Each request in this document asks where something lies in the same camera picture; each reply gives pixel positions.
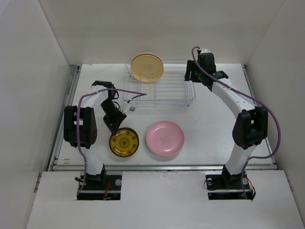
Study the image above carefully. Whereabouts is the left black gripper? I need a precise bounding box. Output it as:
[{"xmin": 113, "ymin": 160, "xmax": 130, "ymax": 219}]
[{"xmin": 100, "ymin": 98, "xmax": 126, "ymax": 135}]

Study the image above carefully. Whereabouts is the pink plastic plate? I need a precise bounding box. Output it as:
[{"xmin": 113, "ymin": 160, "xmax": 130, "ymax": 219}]
[{"xmin": 146, "ymin": 121, "xmax": 185, "ymax": 151}]

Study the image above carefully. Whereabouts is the yellow plastic plate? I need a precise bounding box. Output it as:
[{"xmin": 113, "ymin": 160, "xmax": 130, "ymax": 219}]
[
  {"xmin": 130, "ymin": 53, "xmax": 164, "ymax": 83},
  {"xmin": 150, "ymin": 149, "xmax": 179, "ymax": 157}
]

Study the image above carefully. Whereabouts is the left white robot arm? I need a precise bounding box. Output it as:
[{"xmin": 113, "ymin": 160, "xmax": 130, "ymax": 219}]
[{"xmin": 63, "ymin": 81, "xmax": 126, "ymax": 189}]

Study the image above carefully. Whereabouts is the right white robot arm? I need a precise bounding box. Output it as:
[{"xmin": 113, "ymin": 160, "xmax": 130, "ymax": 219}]
[{"xmin": 184, "ymin": 49, "xmax": 268, "ymax": 188}]

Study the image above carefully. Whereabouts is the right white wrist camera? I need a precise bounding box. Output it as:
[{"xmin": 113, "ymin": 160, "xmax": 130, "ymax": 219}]
[{"xmin": 197, "ymin": 48, "xmax": 211, "ymax": 56}]

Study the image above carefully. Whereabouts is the white wire dish rack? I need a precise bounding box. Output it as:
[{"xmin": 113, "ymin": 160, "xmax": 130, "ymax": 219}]
[{"xmin": 122, "ymin": 59, "xmax": 196, "ymax": 113}]

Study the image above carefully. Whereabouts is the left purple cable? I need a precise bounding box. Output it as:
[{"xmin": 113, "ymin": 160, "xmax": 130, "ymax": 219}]
[{"xmin": 76, "ymin": 88, "xmax": 147, "ymax": 198}]

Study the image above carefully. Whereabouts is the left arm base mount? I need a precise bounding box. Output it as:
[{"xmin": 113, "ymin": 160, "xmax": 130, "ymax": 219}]
[{"xmin": 76, "ymin": 174, "xmax": 122, "ymax": 200}]

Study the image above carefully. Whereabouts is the aluminium table frame rail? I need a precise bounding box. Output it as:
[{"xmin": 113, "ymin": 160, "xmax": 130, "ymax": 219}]
[{"xmin": 47, "ymin": 64, "xmax": 278, "ymax": 172}]

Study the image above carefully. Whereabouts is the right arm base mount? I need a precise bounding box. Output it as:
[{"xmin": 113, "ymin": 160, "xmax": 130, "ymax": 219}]
[{"xmin": 204, "ymin": 173, "xmax": 256, "ymax": 200}]

